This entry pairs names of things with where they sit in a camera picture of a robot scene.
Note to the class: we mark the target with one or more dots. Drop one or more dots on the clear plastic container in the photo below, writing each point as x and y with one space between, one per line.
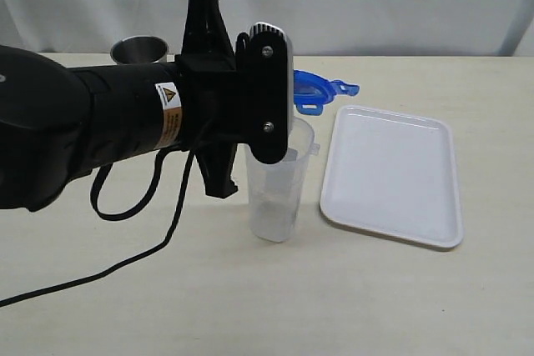
274 190

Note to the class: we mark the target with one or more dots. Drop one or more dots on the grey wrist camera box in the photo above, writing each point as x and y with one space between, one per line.
264 57

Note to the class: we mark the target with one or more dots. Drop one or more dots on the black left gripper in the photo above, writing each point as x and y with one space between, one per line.
206 68

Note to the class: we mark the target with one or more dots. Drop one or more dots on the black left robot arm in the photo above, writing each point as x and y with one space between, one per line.
59 124

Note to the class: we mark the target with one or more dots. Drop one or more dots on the blue plastic lid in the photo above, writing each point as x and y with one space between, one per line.
312 92

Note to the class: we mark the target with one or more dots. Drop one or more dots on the white rectangular tray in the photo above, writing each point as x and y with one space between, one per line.
394 175

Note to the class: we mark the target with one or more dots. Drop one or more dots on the stainless steel cup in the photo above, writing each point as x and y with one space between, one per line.
139 49

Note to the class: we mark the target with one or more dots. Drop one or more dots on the white backdrop curtain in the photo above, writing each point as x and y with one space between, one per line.
316 27

